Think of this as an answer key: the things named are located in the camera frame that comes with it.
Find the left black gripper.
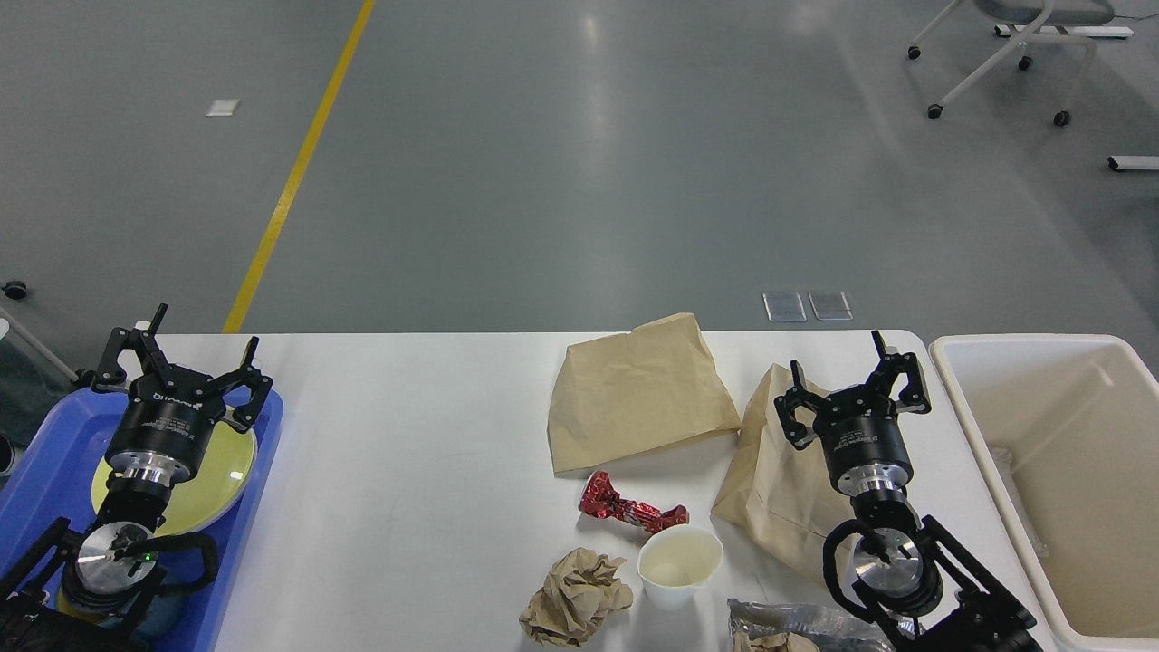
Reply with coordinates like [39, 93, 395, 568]
[92, 303, 274, 485]

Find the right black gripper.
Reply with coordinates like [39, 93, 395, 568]
[773, 330, 932, 498]

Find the yellow plastic plate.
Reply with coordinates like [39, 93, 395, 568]
[92, 424, 258, 536]

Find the large paper bag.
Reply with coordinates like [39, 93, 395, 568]
[547, 312, 742, 475]

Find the dark teal mug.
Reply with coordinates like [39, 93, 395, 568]
[54, 589, 187, 649]

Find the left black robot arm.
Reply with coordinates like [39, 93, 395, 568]
[3, 305, 274, 651]

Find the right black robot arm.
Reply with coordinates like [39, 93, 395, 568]
[771, 331, 1040, 651]

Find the right clear floor plate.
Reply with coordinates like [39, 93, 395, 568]
[809, 292, 854, 321]

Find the clear floor plate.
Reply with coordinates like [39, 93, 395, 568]
[809, 292, 854, 321]
[761, 292, 808, 323]

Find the left clear floor plate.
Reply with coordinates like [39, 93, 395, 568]
[761, 292, 808, 323]

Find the pale green plate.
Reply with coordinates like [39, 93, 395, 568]
[195, 424, 261, 532]

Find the blue plastic tray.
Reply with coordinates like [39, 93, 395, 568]
[1, 389, 284, 651]

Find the white paper cup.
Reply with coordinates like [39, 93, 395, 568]
[637, 523, 724, 611]

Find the clear plastic bag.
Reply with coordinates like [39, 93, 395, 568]
[727, 598, 892, 651]

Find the beige plastic bin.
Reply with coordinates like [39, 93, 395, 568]
[930, 334, 1158, 651]

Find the red foil wrapper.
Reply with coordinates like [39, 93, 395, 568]
[580, 470, 690, 535]

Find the crumpled brown paper ball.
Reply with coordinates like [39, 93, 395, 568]
[519, 548, 634, 649]

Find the white office chair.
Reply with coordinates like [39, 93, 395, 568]
[926, 1, 1116, 129]

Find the white floor rail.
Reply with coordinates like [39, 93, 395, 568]
[1106, 154, 1159, 173]

